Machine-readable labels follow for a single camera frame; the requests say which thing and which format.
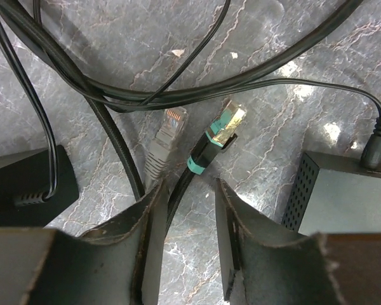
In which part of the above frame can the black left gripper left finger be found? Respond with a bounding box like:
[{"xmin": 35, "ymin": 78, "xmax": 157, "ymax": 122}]
[{"xmin": 0, "ymin": 181, "xmax": 169, "ymax": 304}]

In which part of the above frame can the black ethernet cable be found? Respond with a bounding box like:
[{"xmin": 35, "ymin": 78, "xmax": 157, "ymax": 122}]
[{"xmin": 0, "ymin": 0, "xmax": 366, "ymax": 236}]

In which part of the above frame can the black network switch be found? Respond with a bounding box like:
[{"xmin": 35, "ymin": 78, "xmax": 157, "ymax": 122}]
[{"xmin": 281, "ymin": 151, "xmax": 381, "ymax": 235}]

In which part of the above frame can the black barrel plug power cable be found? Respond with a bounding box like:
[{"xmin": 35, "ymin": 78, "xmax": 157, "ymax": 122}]
[{"xmin": 0, "ymin": 0, "xmax": 381, "ymax": 201}]

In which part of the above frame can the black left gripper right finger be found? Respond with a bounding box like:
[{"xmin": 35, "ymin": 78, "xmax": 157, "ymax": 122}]
[{"xmin": 215, "ymin": 179, "xmax": 381, "ymax": 304}]

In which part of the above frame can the grey ethernet cable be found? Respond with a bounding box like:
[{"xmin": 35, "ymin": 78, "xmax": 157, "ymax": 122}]
[{"xmin": 143, "ymin": 106, "xmax": 191, "ymax": 193}]

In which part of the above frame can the black power adapter brick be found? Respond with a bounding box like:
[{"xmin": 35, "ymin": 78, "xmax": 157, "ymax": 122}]
[{"xmin": 0, "ymin": 145, "xmax": 79, "ymax": 227}]

